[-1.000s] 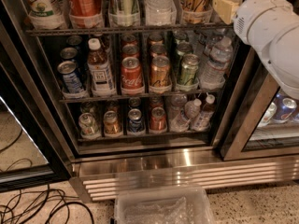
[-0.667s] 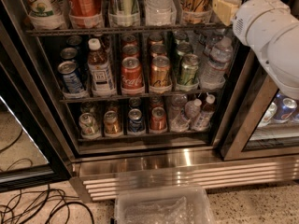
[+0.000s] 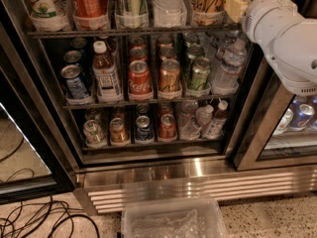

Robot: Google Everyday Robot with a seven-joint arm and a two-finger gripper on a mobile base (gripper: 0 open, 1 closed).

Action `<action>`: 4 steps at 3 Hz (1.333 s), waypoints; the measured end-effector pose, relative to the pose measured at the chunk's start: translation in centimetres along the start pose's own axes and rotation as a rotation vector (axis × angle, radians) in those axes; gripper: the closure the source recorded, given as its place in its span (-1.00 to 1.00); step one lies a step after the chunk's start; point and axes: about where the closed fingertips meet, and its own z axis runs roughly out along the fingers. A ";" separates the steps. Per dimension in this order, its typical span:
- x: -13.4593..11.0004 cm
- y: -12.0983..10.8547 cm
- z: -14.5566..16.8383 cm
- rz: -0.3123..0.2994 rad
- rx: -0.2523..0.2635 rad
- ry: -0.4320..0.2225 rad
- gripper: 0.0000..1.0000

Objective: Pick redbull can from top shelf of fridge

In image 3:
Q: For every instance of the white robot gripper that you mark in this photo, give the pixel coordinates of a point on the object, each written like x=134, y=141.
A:
x=258, y=21

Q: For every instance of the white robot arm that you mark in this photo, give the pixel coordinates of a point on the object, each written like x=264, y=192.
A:
x=287, y=39

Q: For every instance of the water bottle middle shelf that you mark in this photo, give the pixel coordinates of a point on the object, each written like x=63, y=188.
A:
x=231, y=65

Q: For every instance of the clear water bottle top shelf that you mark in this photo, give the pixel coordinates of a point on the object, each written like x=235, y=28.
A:
x=167, y=13

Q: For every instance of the green soda can front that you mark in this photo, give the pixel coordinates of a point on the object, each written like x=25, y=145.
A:
x=199, y=74

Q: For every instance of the gold caffeine-free coke can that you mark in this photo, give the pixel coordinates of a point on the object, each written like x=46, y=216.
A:
x=169, y=74

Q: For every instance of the red coca-cola can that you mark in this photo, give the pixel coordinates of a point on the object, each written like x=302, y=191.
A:
x=139, y=78

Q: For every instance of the right water bottle bottom shelf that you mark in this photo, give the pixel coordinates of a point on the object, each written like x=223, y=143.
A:
x=214, y=128

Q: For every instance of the blue can behind right door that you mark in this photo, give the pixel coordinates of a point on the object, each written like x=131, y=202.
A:
x=302, y=114

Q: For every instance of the left water bottle bottom shelf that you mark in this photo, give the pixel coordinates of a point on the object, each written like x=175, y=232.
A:
x=193, y=127

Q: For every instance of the right glass fridge door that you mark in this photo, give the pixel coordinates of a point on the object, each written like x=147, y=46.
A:
x=270, y=131

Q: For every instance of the red can bottom shelf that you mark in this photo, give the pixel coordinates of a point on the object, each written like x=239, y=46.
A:
x=167, y=126

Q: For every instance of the orange soda can top shelf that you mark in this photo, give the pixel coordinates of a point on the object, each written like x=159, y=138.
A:
x=90, y=15

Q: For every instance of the blue pepsi can bottom shelf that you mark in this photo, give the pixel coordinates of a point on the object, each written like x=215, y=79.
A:
x=144, y=129

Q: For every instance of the orange gold can bottom shelf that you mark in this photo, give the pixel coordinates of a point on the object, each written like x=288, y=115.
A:
x=118, y=131

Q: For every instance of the blue pepsi can front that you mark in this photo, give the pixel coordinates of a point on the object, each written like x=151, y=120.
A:
x=74, y=81

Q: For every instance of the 7up can top shelf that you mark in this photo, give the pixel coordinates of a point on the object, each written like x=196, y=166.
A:
x=47, y=8

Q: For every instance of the green white can bottom shelf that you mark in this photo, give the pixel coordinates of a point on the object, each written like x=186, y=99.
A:
x=94, y=133

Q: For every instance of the open glass fridge door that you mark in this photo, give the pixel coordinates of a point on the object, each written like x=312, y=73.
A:
x=29, y=167

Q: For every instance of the iced tea bottle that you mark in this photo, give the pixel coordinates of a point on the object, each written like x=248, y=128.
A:
x=105, y=71

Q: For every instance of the clear plastic bin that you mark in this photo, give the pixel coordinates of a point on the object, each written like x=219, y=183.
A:
x=189, y=217

